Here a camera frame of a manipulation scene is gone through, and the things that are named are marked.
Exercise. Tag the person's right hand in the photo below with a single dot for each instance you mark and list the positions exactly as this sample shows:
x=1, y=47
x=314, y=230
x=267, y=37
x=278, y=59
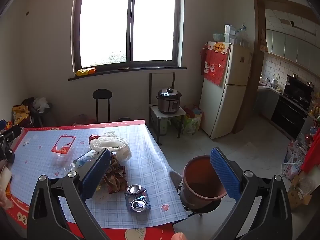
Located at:
x=179, y=237

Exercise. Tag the black oven stove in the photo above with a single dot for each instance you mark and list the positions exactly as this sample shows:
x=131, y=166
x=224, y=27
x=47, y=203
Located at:
x=287, y=117

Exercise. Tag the red foil wrapper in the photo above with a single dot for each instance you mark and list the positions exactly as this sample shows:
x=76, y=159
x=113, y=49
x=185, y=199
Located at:
x=93, y=138

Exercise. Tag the white jug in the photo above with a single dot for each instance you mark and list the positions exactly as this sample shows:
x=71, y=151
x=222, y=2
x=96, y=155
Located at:
x=163, y=127

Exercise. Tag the clear bottle with blue label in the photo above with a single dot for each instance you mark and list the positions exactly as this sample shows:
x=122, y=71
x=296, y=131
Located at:
x=83, y=158

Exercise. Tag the grey lower cabinet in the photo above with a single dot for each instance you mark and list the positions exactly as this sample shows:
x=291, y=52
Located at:
x=268, y=103

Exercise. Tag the brown wooden door frame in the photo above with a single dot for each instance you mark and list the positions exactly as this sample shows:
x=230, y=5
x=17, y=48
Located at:
x=258, y=30

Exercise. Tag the red fridge cover cloth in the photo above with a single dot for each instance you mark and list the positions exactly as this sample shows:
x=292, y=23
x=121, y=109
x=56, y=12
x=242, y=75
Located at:
x=215, y=67

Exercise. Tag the small white side table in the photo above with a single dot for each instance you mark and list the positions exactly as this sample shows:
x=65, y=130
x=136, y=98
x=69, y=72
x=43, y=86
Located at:
x=170, y=115

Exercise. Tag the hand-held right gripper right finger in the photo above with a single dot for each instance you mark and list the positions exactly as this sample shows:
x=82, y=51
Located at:
x=223, y=175

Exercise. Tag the gold foil bag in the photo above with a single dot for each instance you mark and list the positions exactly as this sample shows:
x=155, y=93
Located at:
x=115, y=177

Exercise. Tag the stacked white containers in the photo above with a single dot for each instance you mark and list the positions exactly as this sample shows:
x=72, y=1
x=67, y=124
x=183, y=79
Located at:
x=229, y=33

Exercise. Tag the pale green bowl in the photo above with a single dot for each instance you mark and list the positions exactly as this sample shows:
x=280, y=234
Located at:
x=218, y=37

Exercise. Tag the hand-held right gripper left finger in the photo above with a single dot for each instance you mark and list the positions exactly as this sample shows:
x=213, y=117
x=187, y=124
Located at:
x=96, y=173

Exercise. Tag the black round stool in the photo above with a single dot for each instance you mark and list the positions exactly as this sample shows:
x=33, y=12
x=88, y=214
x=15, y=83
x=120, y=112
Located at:
x=123, y=119

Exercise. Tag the cream refrigerator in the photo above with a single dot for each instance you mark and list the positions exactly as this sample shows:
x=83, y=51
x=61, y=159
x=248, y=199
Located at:
x=225, y=105

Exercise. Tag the yellow printed bag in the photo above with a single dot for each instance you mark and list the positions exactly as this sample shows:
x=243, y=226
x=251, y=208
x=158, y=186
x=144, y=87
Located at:
x=21, y=113

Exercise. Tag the black stool under bin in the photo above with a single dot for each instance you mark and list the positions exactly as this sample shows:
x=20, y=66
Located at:
x=207, y=208

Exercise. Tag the checked plastic tablecloth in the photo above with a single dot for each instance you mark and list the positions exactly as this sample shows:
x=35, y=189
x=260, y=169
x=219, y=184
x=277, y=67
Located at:
x=150, y=160

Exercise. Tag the dark cluttered stool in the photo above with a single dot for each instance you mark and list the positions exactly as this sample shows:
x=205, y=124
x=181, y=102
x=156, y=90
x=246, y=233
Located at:
x=37, y=117

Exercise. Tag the black round-back chair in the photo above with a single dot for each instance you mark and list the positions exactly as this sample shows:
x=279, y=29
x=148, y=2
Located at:
x=102, y=95

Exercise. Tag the pile of gift bags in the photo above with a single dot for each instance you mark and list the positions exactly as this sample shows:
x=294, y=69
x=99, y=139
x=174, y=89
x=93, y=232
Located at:
x=297, y=152

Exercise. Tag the yellow snack packet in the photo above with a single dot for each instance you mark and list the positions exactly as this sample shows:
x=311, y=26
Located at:
x=86, y=71

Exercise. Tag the silver pressure cooker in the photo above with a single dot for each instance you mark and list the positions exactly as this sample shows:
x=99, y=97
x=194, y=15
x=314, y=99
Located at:
x=168, y=100

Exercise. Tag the grey upper cabinets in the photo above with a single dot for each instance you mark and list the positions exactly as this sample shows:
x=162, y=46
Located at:
x=290, y=47

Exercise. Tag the colourful shopping bag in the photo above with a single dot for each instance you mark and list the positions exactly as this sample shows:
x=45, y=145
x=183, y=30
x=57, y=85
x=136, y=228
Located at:
x=191, y=125

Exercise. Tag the brown plastic bin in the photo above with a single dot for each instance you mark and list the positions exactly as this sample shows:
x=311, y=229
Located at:
x=197, y=172

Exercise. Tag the person's left hand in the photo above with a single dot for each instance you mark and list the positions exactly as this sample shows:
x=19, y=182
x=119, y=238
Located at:
x=4, y=200

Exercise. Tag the clear plastic containers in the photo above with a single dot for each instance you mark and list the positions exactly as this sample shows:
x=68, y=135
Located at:
x=242, y=37

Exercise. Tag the orange wall calendar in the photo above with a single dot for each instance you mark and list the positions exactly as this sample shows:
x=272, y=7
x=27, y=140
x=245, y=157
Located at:
x=263, y=41

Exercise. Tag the small white plastic bag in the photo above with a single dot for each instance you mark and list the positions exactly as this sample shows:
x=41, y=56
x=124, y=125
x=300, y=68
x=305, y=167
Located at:
x=41, y=103

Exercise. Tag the dark windowsill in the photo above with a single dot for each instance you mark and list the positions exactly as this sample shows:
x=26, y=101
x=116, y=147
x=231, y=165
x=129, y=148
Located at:
x=150, y=69

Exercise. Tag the clear tray with red rim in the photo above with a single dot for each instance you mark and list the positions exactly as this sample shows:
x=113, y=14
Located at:
x=56, y=150

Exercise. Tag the crushed blue can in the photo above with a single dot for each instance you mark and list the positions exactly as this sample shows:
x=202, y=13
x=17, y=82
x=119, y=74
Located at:
x=138, y=205

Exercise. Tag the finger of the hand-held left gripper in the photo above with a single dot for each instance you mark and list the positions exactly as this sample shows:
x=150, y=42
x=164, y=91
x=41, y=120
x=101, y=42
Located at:
x=12, y=131

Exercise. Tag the dark-framed window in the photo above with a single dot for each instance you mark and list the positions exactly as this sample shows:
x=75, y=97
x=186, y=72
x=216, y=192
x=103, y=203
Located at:
x=105, y=25

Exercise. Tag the black range hood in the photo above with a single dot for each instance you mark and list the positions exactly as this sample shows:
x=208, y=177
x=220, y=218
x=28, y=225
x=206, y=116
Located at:
x=298, y=86

